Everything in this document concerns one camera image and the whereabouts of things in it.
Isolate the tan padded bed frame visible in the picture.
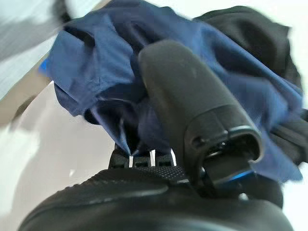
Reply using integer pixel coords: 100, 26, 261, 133
0, 61, 55, 127

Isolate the black garment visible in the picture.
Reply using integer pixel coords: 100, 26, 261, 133
192, 5, 308, 167

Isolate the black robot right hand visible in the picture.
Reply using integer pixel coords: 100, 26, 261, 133
18, 39, 294, 231

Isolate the blue garment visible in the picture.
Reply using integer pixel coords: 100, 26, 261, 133
38, 0, 304, 183

